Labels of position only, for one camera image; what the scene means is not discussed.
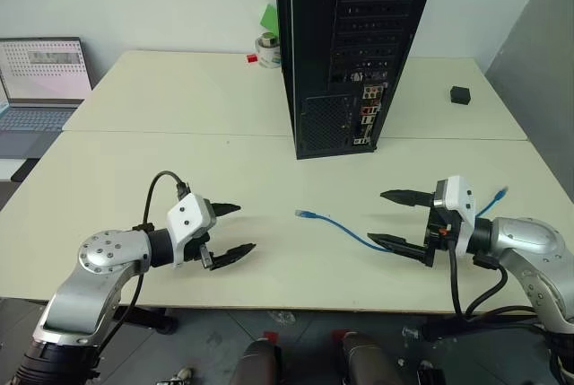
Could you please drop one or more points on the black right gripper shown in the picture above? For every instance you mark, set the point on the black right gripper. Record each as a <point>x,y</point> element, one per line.
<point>439,229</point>

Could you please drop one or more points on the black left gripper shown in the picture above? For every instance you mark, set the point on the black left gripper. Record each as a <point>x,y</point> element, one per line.
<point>193,248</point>

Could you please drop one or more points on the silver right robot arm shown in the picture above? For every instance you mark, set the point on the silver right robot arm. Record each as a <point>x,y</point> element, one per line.
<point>524,237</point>

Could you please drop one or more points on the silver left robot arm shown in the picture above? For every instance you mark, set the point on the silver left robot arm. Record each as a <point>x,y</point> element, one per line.
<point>98,255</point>

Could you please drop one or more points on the black table foot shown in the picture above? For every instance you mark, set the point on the black table foot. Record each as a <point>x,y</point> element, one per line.
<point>148,318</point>
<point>448,329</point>

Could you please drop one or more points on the dark rounded shape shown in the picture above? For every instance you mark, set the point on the dark rounded shape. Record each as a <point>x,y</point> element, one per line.
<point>370,362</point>
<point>258,364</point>

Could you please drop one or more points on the small black box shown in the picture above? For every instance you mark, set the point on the small black box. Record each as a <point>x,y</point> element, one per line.
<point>460,95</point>

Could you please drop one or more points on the small red block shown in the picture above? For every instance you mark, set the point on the small red block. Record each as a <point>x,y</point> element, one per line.
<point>252,58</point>

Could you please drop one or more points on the white tape roll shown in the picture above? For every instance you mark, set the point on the white tape roll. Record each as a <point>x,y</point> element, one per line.
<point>269,56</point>

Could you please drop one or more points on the black computer tower case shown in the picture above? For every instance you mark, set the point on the black computer tower case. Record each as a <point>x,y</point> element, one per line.
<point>314,44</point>

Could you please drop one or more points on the grey partition panel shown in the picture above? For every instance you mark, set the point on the grey partition panel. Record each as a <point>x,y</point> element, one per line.
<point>533,66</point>

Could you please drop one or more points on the green paper card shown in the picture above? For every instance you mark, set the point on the green paper card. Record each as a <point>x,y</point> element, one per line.
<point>270,17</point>

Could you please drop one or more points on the grey open laptop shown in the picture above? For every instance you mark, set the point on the grey open laptop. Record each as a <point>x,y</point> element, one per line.
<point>40,71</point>

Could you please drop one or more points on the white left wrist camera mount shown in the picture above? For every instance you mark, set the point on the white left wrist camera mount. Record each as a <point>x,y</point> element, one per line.
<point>190,219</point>

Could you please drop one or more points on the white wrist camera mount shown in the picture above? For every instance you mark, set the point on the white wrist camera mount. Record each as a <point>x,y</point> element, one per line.
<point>190,219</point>
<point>457,192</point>

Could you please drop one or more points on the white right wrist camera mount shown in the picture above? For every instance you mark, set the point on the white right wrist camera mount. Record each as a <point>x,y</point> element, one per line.
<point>457,192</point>

